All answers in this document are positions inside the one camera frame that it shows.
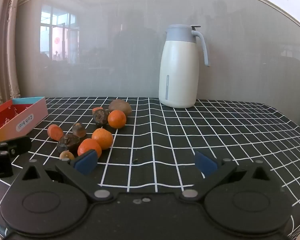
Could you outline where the colourful cardboard box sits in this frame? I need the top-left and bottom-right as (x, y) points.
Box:
(0, 96), (49, 144)

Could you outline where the small pale water chestnut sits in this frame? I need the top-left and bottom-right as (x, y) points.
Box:
(59, 150), (75, 161)

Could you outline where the dark brown water chestnut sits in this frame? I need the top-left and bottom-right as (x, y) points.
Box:
(57, 134), (81, 155)
(93, 109), (109, 126)
(72, 122), (87, 138)

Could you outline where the brown kiwi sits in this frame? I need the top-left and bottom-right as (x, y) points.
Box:
(108, 99), (132, 117)

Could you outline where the black white checked tablecloth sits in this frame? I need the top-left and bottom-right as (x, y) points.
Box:
(0, 97), (300, 240)

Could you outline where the large orange carrot piece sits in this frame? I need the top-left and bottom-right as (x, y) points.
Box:
(47, 124), (64, 142)

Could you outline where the white and blue thermos jug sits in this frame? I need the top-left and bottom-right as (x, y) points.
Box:
(158, 24), (211, 108)

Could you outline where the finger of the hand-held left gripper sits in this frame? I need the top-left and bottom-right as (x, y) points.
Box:
(0, 136), (32, 158)

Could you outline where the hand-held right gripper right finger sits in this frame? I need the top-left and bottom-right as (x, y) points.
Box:
(180, 151), (282, 203)

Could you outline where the orange mandarin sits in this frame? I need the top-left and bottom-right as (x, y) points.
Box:
(92, 128), (114, 150)
(77, 138), (102, 159)
(107, 110), (127, 129)

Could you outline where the beige lace curtain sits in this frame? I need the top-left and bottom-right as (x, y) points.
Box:
(0, 0), (22, 110)

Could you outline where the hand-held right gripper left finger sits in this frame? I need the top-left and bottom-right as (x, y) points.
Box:
(12, 149), (115, 203)

